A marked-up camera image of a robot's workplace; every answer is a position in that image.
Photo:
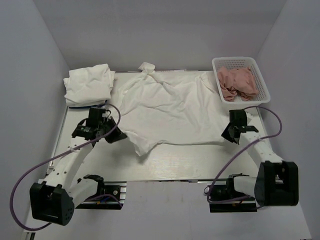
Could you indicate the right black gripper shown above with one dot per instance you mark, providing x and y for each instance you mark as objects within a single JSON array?
[{"x": 226, "y": 134}]

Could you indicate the white printed t shirt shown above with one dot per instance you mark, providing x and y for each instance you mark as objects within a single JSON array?
[{"x": 170, "y": 108}]

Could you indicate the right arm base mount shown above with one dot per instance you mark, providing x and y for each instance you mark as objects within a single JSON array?
[{"x": 226, "y": 200}]

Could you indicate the white plastic basket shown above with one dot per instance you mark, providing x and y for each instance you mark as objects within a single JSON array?
[{"x": 232, "y": 62}]

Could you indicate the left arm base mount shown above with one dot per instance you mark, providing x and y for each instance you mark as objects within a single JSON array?
[{"x": 111, "y": 197}]

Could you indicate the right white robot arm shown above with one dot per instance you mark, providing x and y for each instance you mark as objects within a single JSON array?
[{"x": 277, "y": 180}]

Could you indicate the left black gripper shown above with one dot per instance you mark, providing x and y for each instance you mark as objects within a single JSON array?
[{"x": 118, "y": 135}]

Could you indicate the pink t shirt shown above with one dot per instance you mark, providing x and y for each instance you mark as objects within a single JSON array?
[{"x": 237, "y": 82}]

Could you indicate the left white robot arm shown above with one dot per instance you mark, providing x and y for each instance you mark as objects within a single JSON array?
[{"x": 56, "y": 197}]

